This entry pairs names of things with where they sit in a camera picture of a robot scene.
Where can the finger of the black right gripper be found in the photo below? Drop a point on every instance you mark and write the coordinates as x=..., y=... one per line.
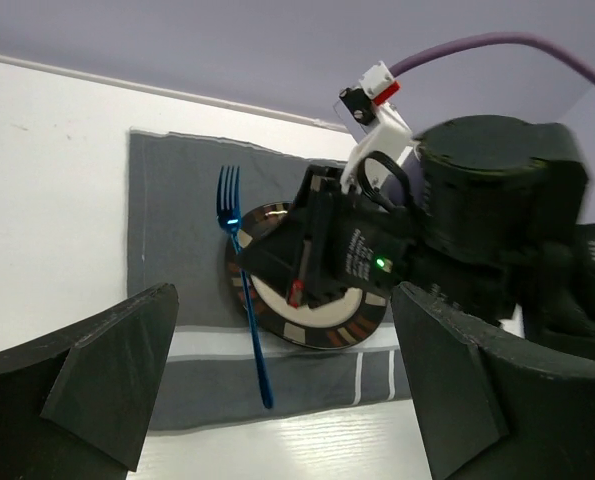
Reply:
x=278, y=251
x=301, y=296

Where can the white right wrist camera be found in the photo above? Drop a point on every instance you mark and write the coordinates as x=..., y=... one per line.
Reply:
x=373, y=121

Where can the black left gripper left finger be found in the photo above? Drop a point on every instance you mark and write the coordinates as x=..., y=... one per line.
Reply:
x=77, y=403

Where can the dark rimmed cream plate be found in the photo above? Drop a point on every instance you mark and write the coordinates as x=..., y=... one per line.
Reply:
x=338, y=325

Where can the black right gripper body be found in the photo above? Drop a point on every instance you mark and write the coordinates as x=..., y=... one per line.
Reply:
x=489, y=225

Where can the grey striped placemat cloth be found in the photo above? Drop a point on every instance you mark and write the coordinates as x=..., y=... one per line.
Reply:
x=173, y=237

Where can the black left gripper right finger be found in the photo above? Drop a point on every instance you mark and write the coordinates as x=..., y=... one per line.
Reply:
x=492, y=405

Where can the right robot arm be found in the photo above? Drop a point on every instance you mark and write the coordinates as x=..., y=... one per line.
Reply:
x=577, y=285

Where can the blue metal fork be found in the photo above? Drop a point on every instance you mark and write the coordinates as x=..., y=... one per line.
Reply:
x=228, y=214

